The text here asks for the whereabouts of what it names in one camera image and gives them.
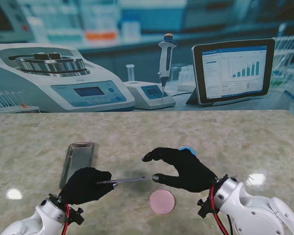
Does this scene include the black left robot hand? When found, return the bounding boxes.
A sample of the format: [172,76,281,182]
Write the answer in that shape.
[58,167,119,206]

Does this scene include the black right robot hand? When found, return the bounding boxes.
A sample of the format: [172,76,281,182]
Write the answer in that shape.
[141,146,219,193]

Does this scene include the pink culture dish lid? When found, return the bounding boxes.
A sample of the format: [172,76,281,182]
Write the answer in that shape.
[149,188,176,215]

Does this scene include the blue round lid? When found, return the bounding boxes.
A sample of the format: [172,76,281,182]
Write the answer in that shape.
[178,146,198,159]

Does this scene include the stainless steel tray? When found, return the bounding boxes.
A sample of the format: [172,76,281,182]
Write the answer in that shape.
[59,141,97,189]

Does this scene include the printed laboratory backdrop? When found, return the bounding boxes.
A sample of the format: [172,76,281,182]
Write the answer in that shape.
[0,0,294,116]

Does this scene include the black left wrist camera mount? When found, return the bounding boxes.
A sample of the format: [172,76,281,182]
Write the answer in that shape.
[67,207,85,225]

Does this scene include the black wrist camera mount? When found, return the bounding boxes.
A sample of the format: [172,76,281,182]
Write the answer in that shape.
[67,207,85,225]
[197,198,215,219]

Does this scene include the red left arm cable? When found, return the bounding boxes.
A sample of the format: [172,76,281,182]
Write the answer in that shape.
[61,203,73,235]

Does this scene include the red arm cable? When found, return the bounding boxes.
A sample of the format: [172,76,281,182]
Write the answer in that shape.
[209,185,230,235]
[61,203,73,235]

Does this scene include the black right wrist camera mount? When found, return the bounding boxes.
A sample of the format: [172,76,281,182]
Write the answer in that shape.
[197,198,215,219]

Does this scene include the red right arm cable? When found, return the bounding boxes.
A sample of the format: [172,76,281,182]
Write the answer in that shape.
[209,185,230,235]

